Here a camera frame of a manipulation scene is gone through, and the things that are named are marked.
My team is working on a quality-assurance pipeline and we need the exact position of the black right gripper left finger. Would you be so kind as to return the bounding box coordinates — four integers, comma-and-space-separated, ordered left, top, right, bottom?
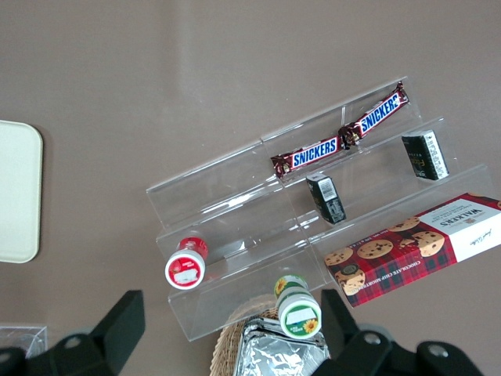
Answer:
0, 289, 146, 376

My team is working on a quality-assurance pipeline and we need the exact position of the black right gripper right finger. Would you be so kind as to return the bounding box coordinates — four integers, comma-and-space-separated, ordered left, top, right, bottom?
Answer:
312, 288, 483, 376

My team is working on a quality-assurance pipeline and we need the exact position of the foil-wrapped sandwich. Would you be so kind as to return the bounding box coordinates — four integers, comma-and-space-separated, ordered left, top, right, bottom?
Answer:
232, 316, 331, 376

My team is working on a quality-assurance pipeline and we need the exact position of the woven wicker basket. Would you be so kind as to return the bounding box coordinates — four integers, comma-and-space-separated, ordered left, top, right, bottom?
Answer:
209, 294, 281, 376

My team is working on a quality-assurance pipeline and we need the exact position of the cream plastic tray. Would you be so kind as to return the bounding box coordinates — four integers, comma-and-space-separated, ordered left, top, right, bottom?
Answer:
0, 120, 44, 264

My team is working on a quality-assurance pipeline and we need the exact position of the green sunflower yogurt cup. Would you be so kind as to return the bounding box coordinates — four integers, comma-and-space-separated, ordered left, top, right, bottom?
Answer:
272, 274, 323, 339

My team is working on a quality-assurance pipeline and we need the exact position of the clear plastic box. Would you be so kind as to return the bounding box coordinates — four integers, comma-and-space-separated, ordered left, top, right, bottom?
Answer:
0, 324, 49, 360

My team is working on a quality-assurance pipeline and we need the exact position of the red strawberry yogurt cup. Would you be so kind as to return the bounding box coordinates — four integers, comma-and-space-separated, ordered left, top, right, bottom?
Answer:
164, 236, 210, 291

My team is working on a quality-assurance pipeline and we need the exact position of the Walkers tartan cookie box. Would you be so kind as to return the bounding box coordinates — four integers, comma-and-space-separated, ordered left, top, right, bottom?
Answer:
323, 191, 501, 309

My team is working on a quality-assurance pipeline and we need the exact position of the small black barcode box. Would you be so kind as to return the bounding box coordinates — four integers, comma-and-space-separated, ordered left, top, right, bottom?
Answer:
305, 173, 348, 226

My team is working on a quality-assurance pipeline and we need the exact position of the clear acrylic stepped display riser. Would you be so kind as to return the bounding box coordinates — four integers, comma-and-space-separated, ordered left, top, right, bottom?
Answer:
259, 75, 492, 287
145, 139, 330, 343

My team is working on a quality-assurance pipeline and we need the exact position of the Snickers chocolate bar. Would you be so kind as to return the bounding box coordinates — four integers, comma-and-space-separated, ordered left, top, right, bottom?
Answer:
270, 135, 345, 179
337, 81, 410, 150

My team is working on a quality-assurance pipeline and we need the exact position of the small black white-sided box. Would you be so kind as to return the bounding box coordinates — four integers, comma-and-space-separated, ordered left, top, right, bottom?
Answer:
401, 129, 450, 181

